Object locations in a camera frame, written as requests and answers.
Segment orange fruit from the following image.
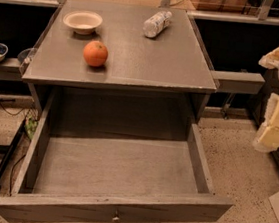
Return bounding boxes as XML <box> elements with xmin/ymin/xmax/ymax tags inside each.
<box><xmin>83</xmin><ymin>41</ymin><xmax>108</xmax><ymax>67</ymax></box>

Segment metal drawer knob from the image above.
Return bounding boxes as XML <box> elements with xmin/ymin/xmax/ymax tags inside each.
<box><xmin>112</xmin><ymin>210</ymin><xmax>120</xmax><ymax>223</ymax></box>

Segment open grey top drawer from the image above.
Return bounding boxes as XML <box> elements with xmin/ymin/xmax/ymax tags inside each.
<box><xmin>0</xmin><ymin>82</ymin><xmax>245</xmax><ymax>223</ymax></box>

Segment grey side shelf bar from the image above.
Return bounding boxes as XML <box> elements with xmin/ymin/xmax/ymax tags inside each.
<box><xmin>211</xmin><ymin>70</ymin><xmax>265</xmax><ymax>95</ymax></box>

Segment grey wooden cabinet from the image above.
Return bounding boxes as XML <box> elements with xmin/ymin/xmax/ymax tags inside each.
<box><xmin>22</xmin><ymin>0</ymin><xmax>216</xmax><ymax>132</ymax></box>

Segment clear plastic water bottle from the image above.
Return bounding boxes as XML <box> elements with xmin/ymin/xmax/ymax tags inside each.
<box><xmin>143</xmin><ymin>11</ymin><xmax>173</xmax><ymax>38</ymax></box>

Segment white paper bowl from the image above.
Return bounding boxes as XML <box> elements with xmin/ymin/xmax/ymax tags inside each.
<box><xmin>63</xmin><ymin>10</ymin><xmax>103</xmax><ymax>35</ymax></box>

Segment clear plastic container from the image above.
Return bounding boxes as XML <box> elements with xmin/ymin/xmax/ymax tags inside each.
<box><xmin>17</xmin><ymin>48</ymin><xmax>37</xmax><ymax>74</ymax></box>

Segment black metal stand leg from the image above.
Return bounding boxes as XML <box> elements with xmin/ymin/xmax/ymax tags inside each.
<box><xmin>0</xmin><ymin>120</ymin><xmax>26</xmax><ymax>190</ymax></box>

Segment black cable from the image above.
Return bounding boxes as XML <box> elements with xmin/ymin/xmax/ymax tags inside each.
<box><xmin>0</xmin><ymin>66</ymin><xmax>37</xmax><ymax>119</ymax></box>

